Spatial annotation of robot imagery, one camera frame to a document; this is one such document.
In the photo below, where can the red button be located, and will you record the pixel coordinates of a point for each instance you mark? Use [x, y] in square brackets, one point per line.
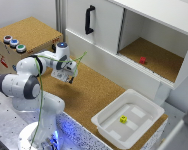
[7, 39]

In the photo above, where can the yellow block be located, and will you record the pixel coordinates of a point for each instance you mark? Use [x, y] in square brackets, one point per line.
[123, 119]

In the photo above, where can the green button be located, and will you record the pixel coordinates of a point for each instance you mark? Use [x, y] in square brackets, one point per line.
[20, 47]

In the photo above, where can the pink block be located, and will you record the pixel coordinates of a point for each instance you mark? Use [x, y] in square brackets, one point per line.
[142, 60]

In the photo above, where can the white sliding door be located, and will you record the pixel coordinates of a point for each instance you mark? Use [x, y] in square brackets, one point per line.
[105, 23]

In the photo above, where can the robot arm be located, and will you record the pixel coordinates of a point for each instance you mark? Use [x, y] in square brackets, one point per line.
[24, 85]

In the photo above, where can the white cabinet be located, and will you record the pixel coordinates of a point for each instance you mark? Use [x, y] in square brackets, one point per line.
[150, 20]

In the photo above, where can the blue button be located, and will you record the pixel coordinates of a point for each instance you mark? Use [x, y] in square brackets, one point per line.
[14, 42]

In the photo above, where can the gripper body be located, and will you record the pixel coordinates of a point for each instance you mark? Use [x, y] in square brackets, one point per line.
[63, 70]

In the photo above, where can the white plastic box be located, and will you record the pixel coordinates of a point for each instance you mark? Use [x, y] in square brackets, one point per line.
[140, 106]

